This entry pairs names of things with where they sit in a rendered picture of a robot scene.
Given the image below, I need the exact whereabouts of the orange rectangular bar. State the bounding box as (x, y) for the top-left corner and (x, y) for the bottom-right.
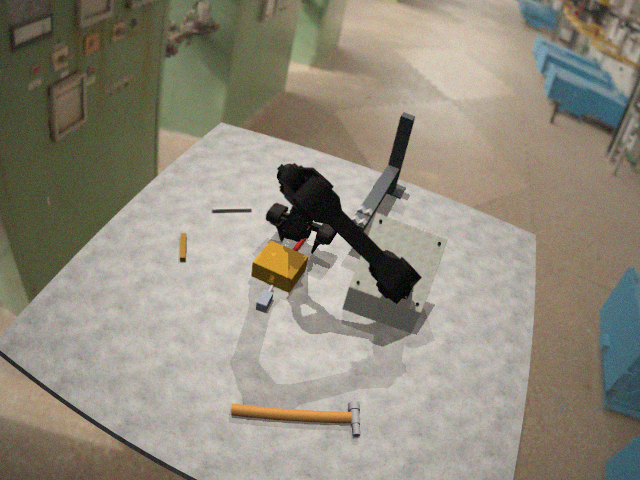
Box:
(180, 233), (186, 262)

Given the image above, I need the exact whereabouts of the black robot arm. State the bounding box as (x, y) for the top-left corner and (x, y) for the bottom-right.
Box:
(277, 163), (421, 304)

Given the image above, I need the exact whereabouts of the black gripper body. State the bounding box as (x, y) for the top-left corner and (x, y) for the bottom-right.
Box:
(266, 202), (337, 245)

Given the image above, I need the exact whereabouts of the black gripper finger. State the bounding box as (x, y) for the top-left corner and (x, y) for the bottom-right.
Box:
(269, 220), (286, 242)
(311, 239), (325, 254)

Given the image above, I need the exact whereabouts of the red cylinder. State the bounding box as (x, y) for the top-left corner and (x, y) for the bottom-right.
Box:
(292, 238), (307, 251)

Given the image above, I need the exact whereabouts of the grey thin bar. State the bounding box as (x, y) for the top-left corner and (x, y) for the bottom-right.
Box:
(213, 207), (251, 213)

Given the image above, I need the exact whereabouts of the hammer with orange handle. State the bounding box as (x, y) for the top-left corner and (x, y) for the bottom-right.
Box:
(231, 401), (361, 437)

